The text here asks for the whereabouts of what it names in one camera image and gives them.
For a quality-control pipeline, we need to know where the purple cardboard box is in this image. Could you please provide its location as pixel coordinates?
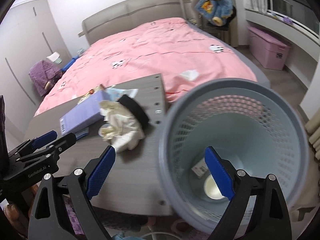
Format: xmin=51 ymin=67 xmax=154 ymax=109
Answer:
xmin=60 ymin=90 xmax=110 ymax=135

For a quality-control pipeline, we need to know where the cream cloth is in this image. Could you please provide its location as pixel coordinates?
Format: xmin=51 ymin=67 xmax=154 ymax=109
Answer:
xmin=98 ymin=100 xmax=145 ymax=153

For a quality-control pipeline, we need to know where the light blue wet wipes pack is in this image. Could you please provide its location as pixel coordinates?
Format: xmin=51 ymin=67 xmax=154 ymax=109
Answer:
xmin=105 ymin=86 xmax=139 ymax=101

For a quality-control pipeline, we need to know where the grey blue plastic trash basket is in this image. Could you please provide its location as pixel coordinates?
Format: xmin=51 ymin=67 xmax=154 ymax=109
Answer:
xmin=159 ymin=79 xmax=310 ymax=233

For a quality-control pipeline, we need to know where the person's left hand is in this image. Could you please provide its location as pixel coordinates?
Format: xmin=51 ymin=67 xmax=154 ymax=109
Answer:
xmin=3 ymin=184 xmax=39 ymax=237

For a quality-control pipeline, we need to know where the white paper cup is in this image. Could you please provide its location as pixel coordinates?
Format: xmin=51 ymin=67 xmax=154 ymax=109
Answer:
xmin=203 ymin=175 xmax=225 ymax=200

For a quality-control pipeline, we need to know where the purple garment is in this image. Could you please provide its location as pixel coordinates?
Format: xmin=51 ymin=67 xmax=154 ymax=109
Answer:
xmin=29 ymin=60 xmax=62 ymax=97

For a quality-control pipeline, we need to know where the blue item beside bed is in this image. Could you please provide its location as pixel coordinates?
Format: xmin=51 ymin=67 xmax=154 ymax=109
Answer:
xmin=61 ymin=56 xmax=79 ymax=72

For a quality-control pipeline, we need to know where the small white carton in basket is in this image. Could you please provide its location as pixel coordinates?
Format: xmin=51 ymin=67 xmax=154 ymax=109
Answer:
xmin=191 ymin=158 xmax=208 ymax=179

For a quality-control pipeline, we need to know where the white cap on nightstand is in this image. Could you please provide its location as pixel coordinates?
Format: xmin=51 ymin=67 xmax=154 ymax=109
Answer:
xmin=47 ymin=51 xmax=62 ymax=64

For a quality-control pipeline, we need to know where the pink panda print duvet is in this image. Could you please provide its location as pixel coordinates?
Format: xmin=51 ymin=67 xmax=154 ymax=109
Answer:
xmin=37 ymin=17 xmax=257 ymax=114

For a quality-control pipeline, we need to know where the pink plastic storage box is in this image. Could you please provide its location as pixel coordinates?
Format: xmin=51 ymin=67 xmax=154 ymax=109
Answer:
xmin=247 ymin=26 xmax=291 ymax=70

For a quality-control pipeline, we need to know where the grey upholstered bed headboard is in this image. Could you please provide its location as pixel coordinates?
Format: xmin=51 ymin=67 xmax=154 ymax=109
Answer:
xmin=78 ymin=0 xmax=187 ymax=45

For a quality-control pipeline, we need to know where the dark chair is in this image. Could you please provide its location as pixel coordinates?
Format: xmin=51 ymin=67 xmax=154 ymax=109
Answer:
xmin=191 ymin=0 xmax=236 ymax=45

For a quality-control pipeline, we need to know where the blue denim kids jacket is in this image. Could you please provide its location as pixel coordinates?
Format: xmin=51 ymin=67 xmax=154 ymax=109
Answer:
xmin=195 ymin=0 xmax=234 ymax=27

